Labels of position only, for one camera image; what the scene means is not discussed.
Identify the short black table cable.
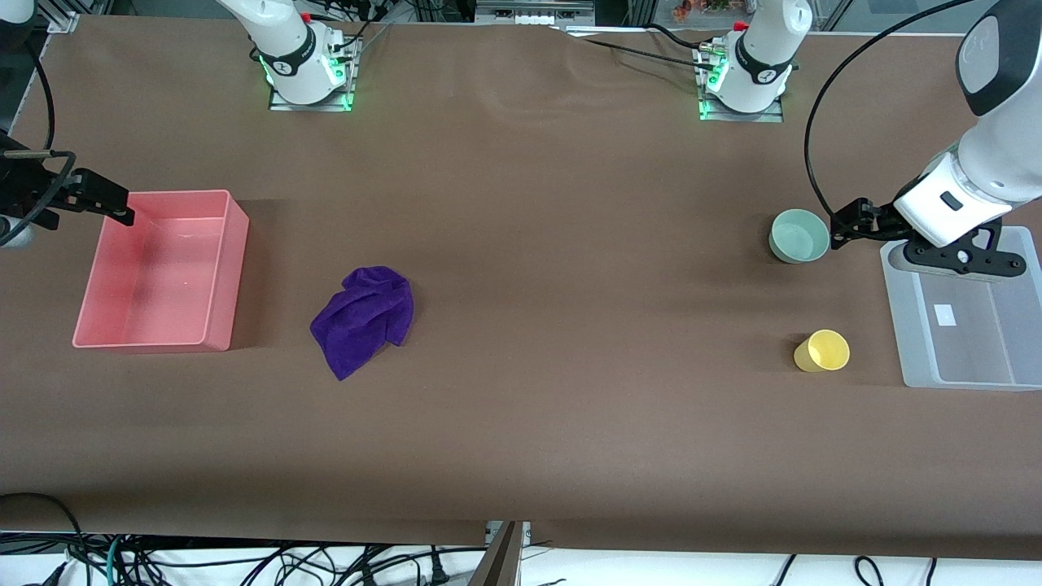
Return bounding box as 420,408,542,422
647,23,707,51

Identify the pink plastic bin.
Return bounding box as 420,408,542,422
72,190,251,352

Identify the purple cloth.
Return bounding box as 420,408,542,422
309,265,415,382

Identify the black looped floor cable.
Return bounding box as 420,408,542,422
0,492,89,586

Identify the translucent plastic bin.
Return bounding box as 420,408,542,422
879,225,1042,391

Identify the white power strip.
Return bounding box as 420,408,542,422
476,0,595,25

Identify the long black table cable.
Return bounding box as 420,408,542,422
554,26,725,72

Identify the pale green bowl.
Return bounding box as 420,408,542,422
768,208,831,265

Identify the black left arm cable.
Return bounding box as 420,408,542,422
804,0,1000,216

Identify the yellow plastic cup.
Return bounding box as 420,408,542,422
794,329,851,374

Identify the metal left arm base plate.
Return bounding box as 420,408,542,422
698,45,785,123

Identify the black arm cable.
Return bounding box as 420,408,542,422
0,41,78,245
804,0,1000,216

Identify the grey table leg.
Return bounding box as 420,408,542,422
471,521,523,586

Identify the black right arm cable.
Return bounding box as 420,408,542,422
0,41,78,245

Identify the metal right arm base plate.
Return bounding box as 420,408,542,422
269,37,357,112

